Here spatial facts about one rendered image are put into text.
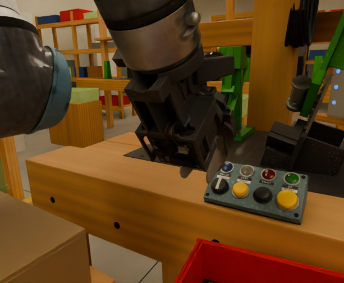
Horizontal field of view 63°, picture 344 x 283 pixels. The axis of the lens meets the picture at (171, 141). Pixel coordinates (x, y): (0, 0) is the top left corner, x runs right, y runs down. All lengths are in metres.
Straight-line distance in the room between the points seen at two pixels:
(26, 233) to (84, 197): 0.28
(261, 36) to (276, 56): 0.08
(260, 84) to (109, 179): 0.64
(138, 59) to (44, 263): 0.24
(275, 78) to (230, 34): 0.26
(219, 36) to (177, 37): 0.93
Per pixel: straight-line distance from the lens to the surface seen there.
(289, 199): 0.44
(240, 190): 0.45
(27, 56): 0.39
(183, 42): 0.24
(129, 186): 0.55
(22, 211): 0.45
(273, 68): 1.01
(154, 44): 0.23
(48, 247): 0.36
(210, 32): 1.17
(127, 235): 0.61
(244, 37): 1.13
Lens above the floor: 1.13
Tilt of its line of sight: 16 degrees down
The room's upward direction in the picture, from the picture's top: 1 degrees counter-clockwise
